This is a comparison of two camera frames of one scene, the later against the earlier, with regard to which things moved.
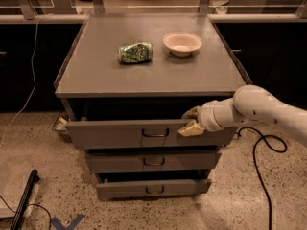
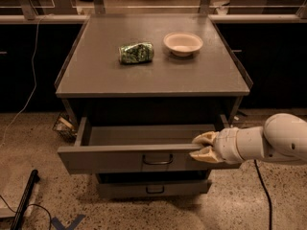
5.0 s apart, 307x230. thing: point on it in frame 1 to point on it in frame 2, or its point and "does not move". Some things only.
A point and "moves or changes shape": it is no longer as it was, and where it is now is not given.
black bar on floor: [17, 221] does not move
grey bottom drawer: [153, 188] does not move
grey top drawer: [143, 134] moves or changes shape
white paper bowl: [182, 43] does not move
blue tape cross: [72, 226] does not move
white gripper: [207, 116] to [227, 145]
